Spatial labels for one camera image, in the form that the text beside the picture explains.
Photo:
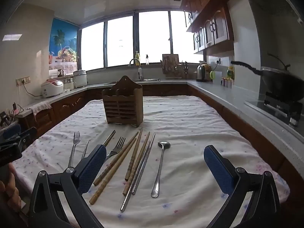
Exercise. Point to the tropical fruit wall poster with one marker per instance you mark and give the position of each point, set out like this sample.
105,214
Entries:
63,45

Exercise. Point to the wooden utensil holder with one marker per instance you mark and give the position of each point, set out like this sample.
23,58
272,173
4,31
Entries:
123,104

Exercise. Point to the ceiling light panel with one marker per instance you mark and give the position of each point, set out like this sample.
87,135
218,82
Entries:
96,9

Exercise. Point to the clear pump bottle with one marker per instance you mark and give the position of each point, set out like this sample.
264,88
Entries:
147,60

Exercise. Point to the white pink rice cooker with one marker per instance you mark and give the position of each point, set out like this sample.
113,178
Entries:
52,87

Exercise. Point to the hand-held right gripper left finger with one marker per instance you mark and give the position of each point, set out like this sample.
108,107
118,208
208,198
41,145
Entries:
91,168

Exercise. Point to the wooden lower cabinets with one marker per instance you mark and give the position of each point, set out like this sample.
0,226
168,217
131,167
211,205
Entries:
68,105

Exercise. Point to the dark brown chopstick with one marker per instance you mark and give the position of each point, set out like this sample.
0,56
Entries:
109,137

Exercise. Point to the white lace cloth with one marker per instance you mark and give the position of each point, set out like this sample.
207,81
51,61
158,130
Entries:
41,106

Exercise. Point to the green cup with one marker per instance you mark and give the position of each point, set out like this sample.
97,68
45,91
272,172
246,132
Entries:
212,75

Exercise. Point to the wall power strip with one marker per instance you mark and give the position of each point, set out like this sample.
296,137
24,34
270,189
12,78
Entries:
23,80

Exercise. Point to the black gas stove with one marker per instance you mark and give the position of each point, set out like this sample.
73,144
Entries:
282,109

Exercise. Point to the chrome kitchen faucet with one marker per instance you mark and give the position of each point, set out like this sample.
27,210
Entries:
136,63

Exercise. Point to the steel kitchen sink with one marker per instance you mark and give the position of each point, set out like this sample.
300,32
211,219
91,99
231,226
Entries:
148,79

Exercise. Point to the steel electric cooker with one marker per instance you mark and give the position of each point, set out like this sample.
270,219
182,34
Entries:
80,78

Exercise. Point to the metal fork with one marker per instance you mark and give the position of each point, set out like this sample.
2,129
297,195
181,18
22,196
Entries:
117,147
74,147

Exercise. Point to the person's left hand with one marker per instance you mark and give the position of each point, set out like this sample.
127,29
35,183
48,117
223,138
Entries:
10,194

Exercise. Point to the wooden cabinets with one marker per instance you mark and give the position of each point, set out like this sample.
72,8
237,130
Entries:
209,21
68,105

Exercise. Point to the thin metal utensil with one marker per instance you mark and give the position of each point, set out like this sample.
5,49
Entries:
85,149

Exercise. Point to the kitchen knife rack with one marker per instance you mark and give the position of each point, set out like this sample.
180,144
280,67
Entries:
180,70

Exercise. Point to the steel electric kettle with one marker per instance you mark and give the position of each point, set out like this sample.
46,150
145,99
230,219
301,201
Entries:
201,73

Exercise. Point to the wall socket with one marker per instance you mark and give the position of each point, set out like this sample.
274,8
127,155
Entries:
217,61

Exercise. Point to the metal spoon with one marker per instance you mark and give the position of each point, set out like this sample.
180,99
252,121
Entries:
159,168

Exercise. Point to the black wok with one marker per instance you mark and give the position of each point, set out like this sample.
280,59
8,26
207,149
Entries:
280,83

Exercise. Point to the kitchen window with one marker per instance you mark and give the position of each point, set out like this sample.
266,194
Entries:
140,40

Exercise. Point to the white plastic container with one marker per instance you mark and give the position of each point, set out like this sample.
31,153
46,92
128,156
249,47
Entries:
218,77

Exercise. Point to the wooden cutting board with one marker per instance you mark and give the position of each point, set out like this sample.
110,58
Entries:
170,63

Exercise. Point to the row of spice jars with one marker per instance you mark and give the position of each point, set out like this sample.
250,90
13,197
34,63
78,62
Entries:
226,82

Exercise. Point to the wooden chopstick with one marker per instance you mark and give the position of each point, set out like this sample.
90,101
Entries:
134,154
136,163
106,182
114,161

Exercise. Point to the wooden upper cabinets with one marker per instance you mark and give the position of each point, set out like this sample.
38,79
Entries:
209,21

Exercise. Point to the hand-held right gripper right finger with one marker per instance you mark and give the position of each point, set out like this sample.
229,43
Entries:
218,168

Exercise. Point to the white floral tablecloth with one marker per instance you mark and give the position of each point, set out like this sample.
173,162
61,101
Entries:
190,128

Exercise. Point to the small white kitchen appliance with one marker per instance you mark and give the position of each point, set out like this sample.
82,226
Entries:
68,84

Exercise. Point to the yellow dish soap bottle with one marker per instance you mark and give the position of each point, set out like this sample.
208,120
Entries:
137,57

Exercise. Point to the grey kitchen countertop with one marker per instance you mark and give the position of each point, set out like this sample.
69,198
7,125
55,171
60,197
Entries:
225,95

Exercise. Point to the yellow oil bottle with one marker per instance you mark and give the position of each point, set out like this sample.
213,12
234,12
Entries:
230,72

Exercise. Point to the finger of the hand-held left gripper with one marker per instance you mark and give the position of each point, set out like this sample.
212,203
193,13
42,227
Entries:
27,136
11,131

